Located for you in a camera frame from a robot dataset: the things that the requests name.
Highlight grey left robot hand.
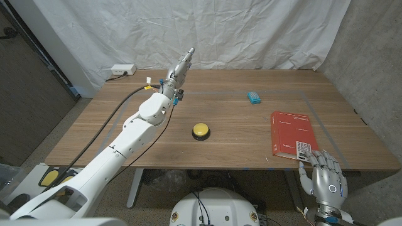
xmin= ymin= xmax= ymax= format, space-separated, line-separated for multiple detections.
xmin=158 ymin=46 xmax=196 ymax=101

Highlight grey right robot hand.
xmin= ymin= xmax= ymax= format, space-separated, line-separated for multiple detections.
xmin=297 ymin=149 xmax=349 ymax=220

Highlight white calculator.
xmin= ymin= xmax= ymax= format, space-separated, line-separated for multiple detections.
xmin=295 ymin=141 xmax=313 ymax=163

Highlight yellow push button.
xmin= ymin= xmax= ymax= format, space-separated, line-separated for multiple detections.
xmin=192 ymin=122 xmax=211 ymax=141

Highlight red notebook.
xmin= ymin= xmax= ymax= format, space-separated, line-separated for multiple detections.
xmin=271 ymin=110 xmax=320 ymax=161

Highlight grey table leg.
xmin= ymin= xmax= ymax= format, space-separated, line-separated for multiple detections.
xmin=126 ymin=168 xmax=144 ymax=209
xmin=284 ymin=169 xmax=305 ymax=213

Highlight white power strip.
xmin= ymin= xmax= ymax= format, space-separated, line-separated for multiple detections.
xmin=111 ymin=63 xmax=138 ymax=76

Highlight white backdrop sheet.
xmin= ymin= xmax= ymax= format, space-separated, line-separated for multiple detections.
xmin=31 ymin=0 xmax=352 ymax=98

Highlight small teal box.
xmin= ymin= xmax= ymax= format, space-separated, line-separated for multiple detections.
xmin=246 ymin=90 xmax=262 ymax=105

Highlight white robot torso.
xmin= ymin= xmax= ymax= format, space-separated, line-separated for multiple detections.
xmin=169 ymin=187 xmax=261 ymax=226

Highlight yellow foot pedal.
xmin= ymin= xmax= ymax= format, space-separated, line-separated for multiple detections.
xmin=58 ymin=174 xmax=75 ymax=186
xmin=38 ymin=168 xmax=60 ymax=187

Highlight white floor board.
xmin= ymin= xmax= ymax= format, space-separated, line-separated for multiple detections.
xmin=14 ymin=163 xmax=89 ymax=192

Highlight clear plastic bin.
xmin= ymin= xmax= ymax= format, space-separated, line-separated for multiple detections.
xmin=0 ymin=163 xmax=23 ymax=198

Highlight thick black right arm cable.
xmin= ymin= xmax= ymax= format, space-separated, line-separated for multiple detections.
xmin=339 ymin=208 xmax=369 ymax=226

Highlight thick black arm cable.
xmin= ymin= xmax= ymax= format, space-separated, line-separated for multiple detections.
xmin=339 ymin=208 xmax=369 ymax=226
xmin=40 ymin=83 xmax=161 ymax=192

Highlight black power strip cable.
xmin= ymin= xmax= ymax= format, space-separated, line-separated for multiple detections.
xmin=105 ymin=72 xmax=128 ymax=83

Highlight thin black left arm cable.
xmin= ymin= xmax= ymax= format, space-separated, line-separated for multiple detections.
xmin=106 ymin=105 xmax=176 ymax=186

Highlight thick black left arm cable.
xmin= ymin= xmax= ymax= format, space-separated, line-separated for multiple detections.
xmin=40 ymin=83 xmax=161 ymax=192

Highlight black torso cable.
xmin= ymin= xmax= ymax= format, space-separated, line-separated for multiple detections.
xmin=191 ymin=190 xmax=210 ymax=225

